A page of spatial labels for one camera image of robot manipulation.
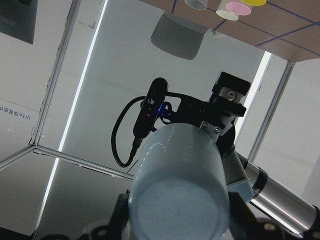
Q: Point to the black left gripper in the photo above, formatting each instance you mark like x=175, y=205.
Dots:
x=221, y=110

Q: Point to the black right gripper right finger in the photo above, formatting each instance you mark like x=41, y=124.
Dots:
x=243, y=224

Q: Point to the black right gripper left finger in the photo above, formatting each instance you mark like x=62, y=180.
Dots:
x=119, y=218

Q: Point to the light blue plastic cup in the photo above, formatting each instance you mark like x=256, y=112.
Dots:
x=179, y=191

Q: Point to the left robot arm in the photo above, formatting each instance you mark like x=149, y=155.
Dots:
x=243, y=197

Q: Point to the white plastic cup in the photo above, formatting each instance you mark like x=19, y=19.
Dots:
x=223, y=12

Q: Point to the pink plastic cup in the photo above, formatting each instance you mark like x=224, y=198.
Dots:
x=239, y=8

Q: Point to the grey plastic cup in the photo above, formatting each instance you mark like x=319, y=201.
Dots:
x=197, y=4

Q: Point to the yellow plastic cup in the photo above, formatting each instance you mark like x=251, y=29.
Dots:
x=254, y=2

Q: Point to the black monitor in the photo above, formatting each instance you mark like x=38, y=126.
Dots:
x=18, y=19

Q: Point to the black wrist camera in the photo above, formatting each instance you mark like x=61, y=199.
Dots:
x=150, y=108

